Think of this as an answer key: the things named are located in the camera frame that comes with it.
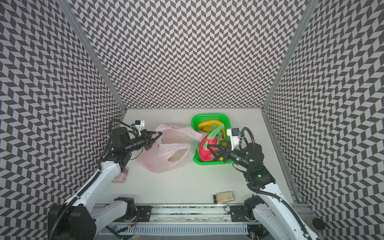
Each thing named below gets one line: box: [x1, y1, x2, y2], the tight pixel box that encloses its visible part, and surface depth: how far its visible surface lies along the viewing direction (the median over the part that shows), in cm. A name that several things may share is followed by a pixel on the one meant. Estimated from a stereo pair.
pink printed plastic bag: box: [137, 123, 208, 173], surface depth 72 cm
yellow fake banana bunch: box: [197, 120, 226, 135], surface depth 100 cm
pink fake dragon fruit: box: [198, 122, 224, 162], surface depth 65 cm
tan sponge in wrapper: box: [213, 191, 235, 204], surface depth 77 cm
